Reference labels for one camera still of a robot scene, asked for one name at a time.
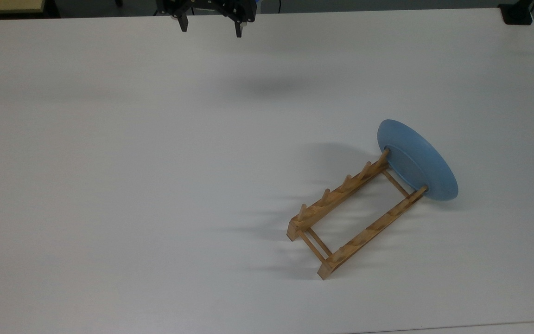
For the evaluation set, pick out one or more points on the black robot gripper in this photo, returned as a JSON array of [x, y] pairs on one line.
[[206, 5]]

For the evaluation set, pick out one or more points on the blue round plate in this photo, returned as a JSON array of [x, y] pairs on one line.
[[415, 157]]

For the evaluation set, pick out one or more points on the wooden plate rack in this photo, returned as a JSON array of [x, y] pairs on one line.
[[341, 256]]

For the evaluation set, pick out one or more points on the light wooden desk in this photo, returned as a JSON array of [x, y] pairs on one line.
[[3, 5]]

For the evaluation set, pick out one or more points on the black table clamp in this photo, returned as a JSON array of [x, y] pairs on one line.
[[516, 14]]

